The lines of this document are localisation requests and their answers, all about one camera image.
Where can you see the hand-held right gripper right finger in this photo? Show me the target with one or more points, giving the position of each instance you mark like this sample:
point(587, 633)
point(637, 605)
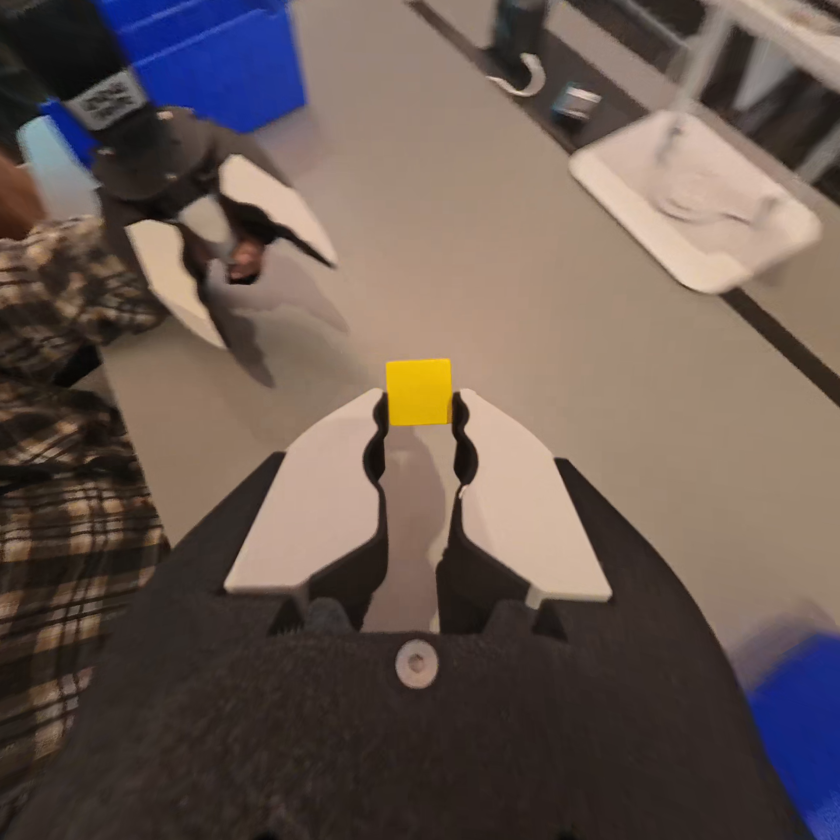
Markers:
point(531, 525)

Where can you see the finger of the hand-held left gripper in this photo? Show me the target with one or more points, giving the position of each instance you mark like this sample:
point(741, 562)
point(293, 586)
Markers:
point(275, 203)
point(167, 282)

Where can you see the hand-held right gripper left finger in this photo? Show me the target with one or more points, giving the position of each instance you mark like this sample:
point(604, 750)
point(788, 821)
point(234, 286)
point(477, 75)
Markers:
point(315, 518)

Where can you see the blue plastic bin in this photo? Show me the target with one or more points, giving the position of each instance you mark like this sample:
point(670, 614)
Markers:
point(800, 722)
point(223, 72)

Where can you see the yellow wooden cube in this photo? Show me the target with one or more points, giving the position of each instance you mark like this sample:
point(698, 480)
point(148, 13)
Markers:
point(420, 392)

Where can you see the person's left hand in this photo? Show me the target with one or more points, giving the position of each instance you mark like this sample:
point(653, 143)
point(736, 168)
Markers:
point(244, 261)

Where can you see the brown wooden cabinet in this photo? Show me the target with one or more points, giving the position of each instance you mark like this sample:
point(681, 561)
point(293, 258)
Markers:
point(16, 197)

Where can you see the person's plaid shirt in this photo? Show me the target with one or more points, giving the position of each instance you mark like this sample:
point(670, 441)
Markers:
point(65, 558)

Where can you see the black charging box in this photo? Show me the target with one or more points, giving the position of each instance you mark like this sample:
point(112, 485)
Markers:
point(518, 33)

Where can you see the small black battery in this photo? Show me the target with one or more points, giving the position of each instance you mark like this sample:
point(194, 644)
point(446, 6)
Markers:
point(576, 102)

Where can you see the white tablet stand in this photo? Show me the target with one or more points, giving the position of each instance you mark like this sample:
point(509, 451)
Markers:
point(689, 197)

